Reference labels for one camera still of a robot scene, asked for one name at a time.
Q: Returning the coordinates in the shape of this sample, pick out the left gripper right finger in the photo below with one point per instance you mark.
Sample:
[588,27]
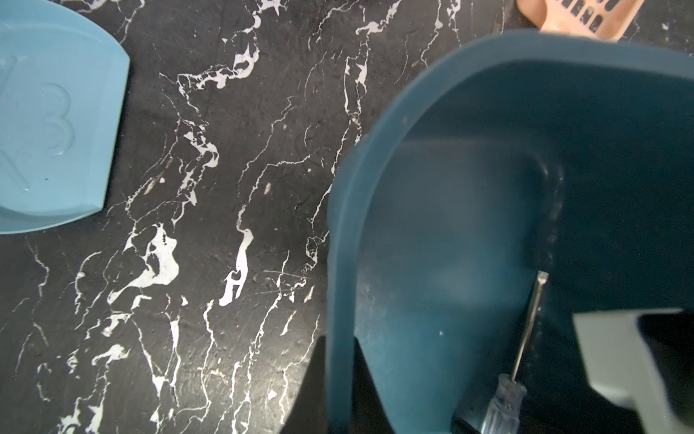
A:
[642,360]

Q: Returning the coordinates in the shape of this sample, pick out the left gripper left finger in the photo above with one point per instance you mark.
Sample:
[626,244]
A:
[308,412]

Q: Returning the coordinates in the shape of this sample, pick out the clear handle screwdriver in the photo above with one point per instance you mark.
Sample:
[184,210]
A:
[504,409]

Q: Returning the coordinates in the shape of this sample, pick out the teal storage tray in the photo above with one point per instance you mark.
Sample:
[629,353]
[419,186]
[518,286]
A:
[518,153]

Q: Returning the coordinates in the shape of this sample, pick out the brown litter scoop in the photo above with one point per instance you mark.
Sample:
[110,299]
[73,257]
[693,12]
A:
[603,20]

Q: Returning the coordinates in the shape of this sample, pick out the blue dustpan scoop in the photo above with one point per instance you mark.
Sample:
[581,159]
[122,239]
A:
[63,83]

